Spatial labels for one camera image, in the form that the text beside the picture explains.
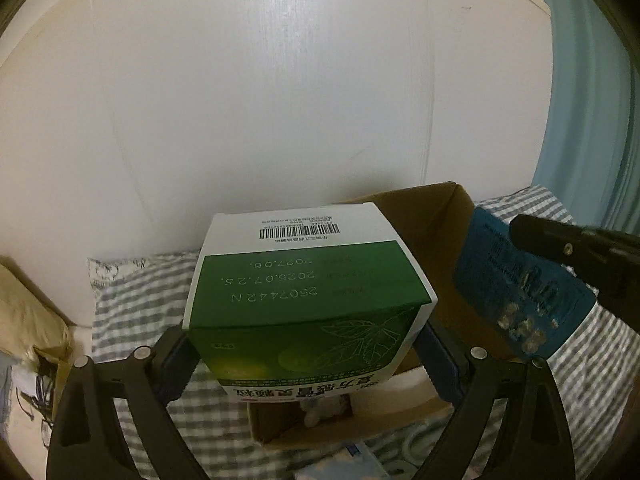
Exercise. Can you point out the green and white medicine box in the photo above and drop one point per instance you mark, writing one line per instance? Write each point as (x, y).
(300, 305)

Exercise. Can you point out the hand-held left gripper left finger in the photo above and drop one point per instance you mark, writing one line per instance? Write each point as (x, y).
(175, 367)

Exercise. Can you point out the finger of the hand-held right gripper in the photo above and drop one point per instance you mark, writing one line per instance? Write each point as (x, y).
(575, 252)

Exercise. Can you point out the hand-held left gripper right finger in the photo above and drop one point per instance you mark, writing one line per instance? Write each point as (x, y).
(442, 370)

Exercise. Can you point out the brown cardboard box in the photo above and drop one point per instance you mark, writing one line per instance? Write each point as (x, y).
(445, 240)

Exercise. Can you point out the blue medicine box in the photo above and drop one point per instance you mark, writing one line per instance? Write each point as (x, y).
(520, 295)

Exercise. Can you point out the beige pillow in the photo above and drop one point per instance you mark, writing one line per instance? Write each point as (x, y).
(30, 310)

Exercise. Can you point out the grey checked bed sheet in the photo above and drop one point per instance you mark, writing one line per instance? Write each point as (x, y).
(130, 305)

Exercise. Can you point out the white patterned pillow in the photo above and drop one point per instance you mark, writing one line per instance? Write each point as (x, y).
(107, 267)

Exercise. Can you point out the blue curtain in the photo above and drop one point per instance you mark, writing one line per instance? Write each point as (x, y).
(585, 85)

